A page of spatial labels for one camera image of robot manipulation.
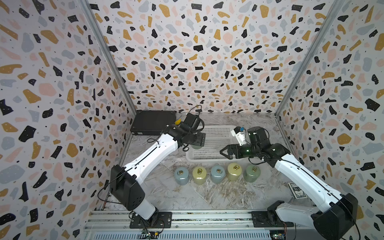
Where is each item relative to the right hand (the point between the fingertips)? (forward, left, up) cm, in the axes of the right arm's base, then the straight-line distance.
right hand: (226, 151), depth 75 cm
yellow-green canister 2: (-3, -6, -15) cm, 16 cm away
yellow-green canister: (-6, +14, -13) cm, 20 cm away
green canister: (+5, +15, -4) cm, 17 cm away
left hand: (+8, +14, +1) cm, 16 cm away
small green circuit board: (-32, +38, -20) cm, 54 cm away
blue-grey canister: (-6, +4, -14) cm, 15 cm away
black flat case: (+36, +55, -18) cm, 68 cm away
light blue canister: (-7, +23, -13) cm, 28 cm away
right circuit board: (-31, -25, -24) cm, 46 cm away
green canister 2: (-4, -15, -15) cm, 22 cm away
